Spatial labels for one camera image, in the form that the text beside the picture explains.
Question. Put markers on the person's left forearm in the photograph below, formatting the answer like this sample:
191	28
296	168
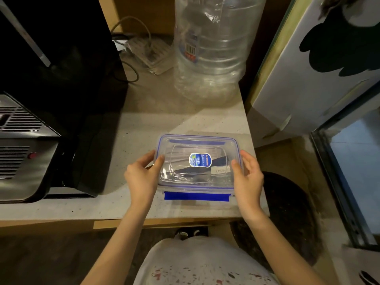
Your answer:
118	249

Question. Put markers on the person's right hand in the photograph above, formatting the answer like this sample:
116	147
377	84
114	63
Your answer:
249	189

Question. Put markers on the silver vented appliance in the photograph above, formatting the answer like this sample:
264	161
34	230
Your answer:
23	175

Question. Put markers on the person's left hand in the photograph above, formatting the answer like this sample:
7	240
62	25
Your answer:
142	181

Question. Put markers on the large clear water bottle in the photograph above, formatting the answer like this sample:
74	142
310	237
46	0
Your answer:
219	56

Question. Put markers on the clear plastic lid blue rim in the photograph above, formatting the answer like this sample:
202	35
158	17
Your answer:
184	145

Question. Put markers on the black glossy appliance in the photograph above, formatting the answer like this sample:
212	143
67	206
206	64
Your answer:
74	86

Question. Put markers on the clear plastic container with blue clips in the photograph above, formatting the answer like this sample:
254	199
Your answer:
196	196

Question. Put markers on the black white shoe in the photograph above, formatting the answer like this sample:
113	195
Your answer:
190	232

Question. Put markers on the white power strip with cable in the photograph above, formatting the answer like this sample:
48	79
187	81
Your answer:
154	54

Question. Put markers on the white speckled garment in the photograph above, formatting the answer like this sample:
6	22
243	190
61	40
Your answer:
202	264

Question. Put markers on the white cabinet with black print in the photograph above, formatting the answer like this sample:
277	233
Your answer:
291	94

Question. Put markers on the white sheet with black mark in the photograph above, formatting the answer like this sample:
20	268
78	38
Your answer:
356	264

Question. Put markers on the bundle of black sticks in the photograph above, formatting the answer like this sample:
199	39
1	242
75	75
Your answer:
219	161

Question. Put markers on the white paper slip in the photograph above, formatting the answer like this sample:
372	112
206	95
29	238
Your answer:
119	45

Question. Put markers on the dark framed glass tank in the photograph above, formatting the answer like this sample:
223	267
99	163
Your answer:
329	181

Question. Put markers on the metal latch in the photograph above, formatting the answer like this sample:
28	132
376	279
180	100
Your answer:
332	4

